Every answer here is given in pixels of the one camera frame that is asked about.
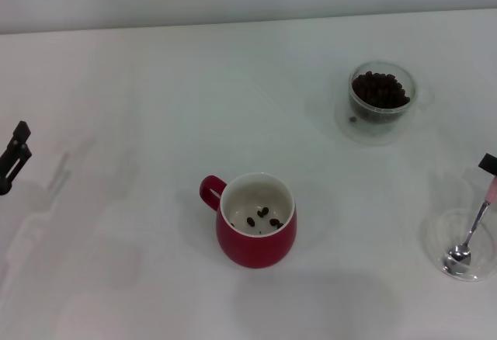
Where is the pink-handled metal spoon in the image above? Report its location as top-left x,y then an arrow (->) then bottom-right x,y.
442,176 -> 497,275

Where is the clear double-walled glass cup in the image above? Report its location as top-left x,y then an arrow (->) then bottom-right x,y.
348,61 -> 417,126

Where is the pile of coffee beans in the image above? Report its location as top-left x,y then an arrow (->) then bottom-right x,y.
351,71 -> 411,113

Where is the clear glass saucer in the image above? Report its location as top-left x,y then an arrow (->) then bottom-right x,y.
334,83 -> 434,147
421,207 -> 497,282

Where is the red ceramic mug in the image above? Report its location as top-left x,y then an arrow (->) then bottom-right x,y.
199,172 -> 298,269

